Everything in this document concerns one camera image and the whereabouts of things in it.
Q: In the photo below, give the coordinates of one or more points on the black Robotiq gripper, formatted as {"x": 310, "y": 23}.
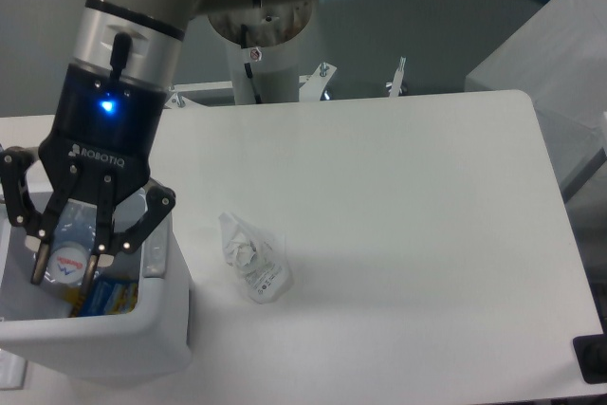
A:
{"x": 101, "y": 127}

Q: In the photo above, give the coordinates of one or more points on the crushed clear plastic bottle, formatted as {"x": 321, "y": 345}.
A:
{"x": 73, "y": 242}

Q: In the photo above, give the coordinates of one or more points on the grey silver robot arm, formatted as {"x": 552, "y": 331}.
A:
{"x": 136, "y": 41}

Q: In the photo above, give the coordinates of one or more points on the white plastic trash can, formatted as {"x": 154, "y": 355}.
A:
{"x": 150, "y": 339}

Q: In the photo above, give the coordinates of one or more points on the blue yellow snack packet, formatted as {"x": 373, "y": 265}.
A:
{"x": 108, "y": 296}

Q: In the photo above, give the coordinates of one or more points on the clear bag with crumpled paper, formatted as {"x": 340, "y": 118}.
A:
{"x": 257, "y": 258}

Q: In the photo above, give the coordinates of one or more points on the silver table clamp bolt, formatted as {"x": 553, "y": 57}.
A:
{"x": 397, "y": 86}

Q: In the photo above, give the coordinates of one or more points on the white covered side table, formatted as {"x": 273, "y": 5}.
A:
{"x": 558, "y": 58}

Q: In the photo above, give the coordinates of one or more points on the black clamp at table edge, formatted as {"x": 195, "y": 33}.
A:
{"x": 591, "y": 355}

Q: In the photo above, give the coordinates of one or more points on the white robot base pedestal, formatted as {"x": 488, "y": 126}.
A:
{"x": 264, "y": 40}

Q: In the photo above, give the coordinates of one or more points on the white metal base frame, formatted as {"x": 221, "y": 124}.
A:
{"x": 273, "y": 87}

